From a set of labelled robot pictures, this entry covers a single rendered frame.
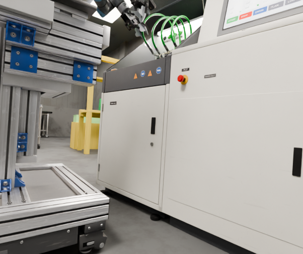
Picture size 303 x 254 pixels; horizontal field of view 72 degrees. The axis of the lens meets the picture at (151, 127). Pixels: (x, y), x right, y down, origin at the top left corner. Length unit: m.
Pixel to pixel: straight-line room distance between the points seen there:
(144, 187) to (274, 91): 0.85
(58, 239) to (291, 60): 1.08
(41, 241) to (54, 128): 7.74
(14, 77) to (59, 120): 7.56
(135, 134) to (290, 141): 0.85
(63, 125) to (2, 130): 7.54
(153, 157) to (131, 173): 0.23
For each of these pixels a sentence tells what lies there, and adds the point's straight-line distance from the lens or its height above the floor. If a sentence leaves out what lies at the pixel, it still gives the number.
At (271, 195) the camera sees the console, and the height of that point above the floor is 0.31.
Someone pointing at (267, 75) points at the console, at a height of 0.77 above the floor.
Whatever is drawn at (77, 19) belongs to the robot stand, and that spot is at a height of 0.98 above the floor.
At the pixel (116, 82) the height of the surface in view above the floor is 0.85.
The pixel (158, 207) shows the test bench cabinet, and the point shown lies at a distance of 1.26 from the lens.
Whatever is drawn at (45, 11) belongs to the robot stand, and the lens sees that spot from 0.88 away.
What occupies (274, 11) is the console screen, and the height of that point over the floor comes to 1.16.
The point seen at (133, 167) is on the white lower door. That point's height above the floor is 0.27.
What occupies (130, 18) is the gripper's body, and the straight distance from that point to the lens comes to 1.57.
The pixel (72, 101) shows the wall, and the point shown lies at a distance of 8.74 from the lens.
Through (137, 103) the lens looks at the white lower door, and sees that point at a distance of 1.36.
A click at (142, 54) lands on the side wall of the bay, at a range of 2.01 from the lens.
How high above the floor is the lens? 0.54
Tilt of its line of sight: level
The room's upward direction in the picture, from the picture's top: 4 degrees clockwise
